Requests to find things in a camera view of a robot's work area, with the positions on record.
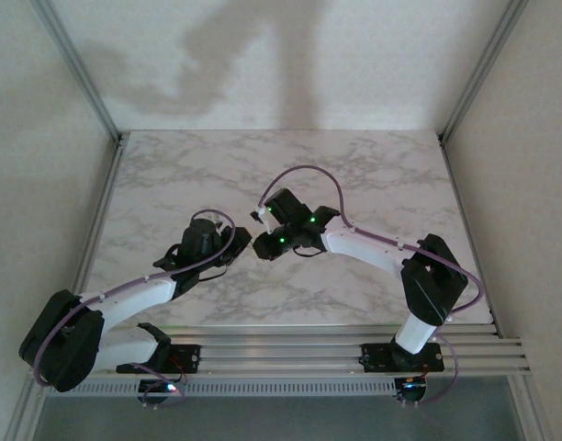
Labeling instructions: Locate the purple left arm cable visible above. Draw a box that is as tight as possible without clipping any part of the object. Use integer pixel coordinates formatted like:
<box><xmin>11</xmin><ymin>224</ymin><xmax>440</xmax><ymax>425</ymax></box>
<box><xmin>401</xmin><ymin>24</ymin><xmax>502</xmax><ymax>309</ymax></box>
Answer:
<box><xmin>32</xmin><ymin>209</ymin><xmax>239</xmax><ymax>410</ymax></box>

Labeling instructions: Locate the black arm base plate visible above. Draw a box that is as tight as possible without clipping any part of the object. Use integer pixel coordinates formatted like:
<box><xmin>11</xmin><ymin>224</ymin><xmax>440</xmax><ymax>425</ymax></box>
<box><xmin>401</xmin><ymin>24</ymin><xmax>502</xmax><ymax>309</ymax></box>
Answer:
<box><xmin>361</xmin><ymin>342</ymin><xmax>446</xmax><ymax>374</ymax></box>
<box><xmin>115</xmin><ymin>343</ymin><xmax>203</xmax><ymax>375</ymax></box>

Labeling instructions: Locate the wide aluminium base rail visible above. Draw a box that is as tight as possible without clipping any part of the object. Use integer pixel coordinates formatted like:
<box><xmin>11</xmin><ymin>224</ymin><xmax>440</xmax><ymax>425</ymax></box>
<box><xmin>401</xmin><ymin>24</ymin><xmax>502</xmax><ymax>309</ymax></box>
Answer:
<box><xmin>30</xmin><ymin>323</ymin><xmax>533</xmax><ymax>380</ymax></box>

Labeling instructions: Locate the black controller board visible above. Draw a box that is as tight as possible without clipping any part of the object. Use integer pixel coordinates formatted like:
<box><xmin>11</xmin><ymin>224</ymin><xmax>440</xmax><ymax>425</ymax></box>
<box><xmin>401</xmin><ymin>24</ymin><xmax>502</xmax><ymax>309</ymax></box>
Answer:
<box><xmin>395</xmin><ymin>376</ymin><xmax>430</xmax><ymax>408</ymax></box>
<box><xmin>138</xmin><ymin>379</ymin><xmax>186</xmax><ymax>410</ymax></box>

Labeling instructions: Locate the grey slotted cable duct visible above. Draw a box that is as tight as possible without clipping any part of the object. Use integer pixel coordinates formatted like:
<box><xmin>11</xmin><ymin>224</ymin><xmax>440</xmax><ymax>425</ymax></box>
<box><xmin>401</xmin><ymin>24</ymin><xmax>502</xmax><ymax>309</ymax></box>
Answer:
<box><xmin>46</xmin><ymin>377</ymin><xmax>398</xmax><ymax>399</ymax></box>

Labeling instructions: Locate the narrow aluminium table rail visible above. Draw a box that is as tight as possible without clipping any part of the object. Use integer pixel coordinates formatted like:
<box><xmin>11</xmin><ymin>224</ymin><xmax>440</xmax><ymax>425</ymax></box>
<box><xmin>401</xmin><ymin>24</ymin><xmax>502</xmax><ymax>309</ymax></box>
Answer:
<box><xmin>72</xmin><ymin>135</ymin><xmax>128</xmax><ymax>300</ymax></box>

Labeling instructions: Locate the aluminium frame post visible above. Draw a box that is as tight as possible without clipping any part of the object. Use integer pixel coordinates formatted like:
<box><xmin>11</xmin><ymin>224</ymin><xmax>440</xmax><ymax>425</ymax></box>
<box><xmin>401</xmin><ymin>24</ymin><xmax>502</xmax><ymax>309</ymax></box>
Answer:
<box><xmin>508</xmin><ymin>376</ymin><xmax>553</xmax><ymax>441</ymax></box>
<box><xmin>5</xmin><ymin>379</ymin><xmax>48</xmax><ymax>441</ymax></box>
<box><xmin>30</xmin><ymin>0</ymin><xmax>125</xmax><ymax>144</ymax></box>
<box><xmin>438</xmin><ymin>0</ymin><xmax>531</xmax><ymax>144</ymax></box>

